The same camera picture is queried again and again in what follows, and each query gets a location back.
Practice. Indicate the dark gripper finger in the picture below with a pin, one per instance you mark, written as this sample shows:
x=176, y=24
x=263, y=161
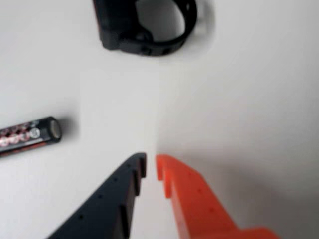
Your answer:
x=104, y=206

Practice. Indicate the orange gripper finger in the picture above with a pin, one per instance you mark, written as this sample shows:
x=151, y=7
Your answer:
x=197, y=206

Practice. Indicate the black AAA battery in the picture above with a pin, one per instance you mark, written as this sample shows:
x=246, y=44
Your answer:
x=25, y=139

